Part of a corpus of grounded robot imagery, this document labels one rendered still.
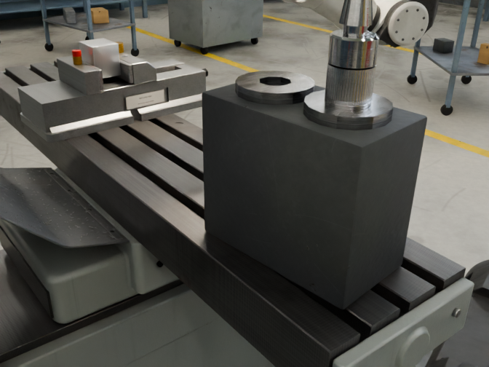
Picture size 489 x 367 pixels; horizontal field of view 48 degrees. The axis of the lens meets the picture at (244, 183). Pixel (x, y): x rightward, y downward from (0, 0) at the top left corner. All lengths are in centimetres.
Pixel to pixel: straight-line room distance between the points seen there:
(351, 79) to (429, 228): 216
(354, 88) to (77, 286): 52
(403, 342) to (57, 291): 50
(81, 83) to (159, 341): 48
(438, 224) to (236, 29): 353
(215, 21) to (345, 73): 496
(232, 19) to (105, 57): 459
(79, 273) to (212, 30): 473
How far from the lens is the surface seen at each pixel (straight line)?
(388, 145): 54
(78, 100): 104
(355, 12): 54
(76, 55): 107
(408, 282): 66
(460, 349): 113
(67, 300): 88
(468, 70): 418
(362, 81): 55
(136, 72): 107
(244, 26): 576
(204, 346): 110
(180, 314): 100
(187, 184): 83
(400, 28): 105
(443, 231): 268
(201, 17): 539
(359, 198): 53
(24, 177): 105
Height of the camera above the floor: 132
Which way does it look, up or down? 27 degrees down
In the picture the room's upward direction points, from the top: 1 degrees clockwise
